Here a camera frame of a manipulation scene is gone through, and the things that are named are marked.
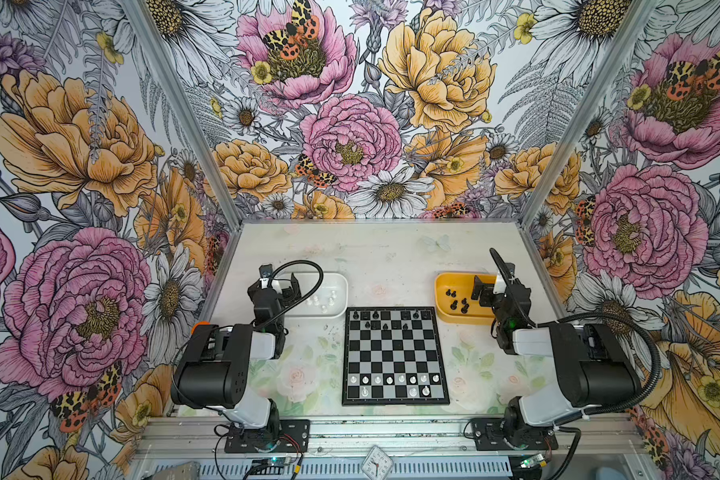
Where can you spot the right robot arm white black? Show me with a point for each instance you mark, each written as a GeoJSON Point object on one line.
{"type": "Point", "coordinates": [591, 369]}

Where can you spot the white plastic bin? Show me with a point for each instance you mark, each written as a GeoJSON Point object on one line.
{"type": "Point", "coordinates": [329, 301]}

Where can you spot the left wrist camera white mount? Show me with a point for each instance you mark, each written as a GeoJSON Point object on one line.
{"type": "Point", "coordinates": [266, 273]}

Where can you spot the black and white chessboard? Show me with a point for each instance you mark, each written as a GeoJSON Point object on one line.
{"type": "Point", "coordinates": [393, 356]}

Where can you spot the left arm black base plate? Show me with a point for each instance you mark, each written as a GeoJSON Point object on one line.
{"type": "Point", "coordinates": [291, 436]}

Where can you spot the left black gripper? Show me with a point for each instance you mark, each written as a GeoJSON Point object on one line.
{"type": "Point", "coordinates": [277, 288]}

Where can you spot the small white analog clock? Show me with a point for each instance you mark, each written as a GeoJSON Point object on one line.
{"type": "Point", "coordinates": [377, 465]}

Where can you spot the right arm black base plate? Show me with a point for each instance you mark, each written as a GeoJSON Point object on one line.
{"type": "Point", "coordinates": [491, 434]}

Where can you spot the aluminium frame rail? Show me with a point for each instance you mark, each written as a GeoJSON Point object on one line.
{"type": "Point", "coordinates": [353, 436]}

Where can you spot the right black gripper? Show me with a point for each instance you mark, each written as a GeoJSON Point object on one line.
{"type": "Point", "coordinates": [500, 289]}

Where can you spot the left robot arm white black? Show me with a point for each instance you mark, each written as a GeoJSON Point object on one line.
{"type": "Point", "coordinates": [213, 370]}

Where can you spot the yellow plastic bin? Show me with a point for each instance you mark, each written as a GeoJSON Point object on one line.
{"type": "Point", "coordinates": [453, 297]}

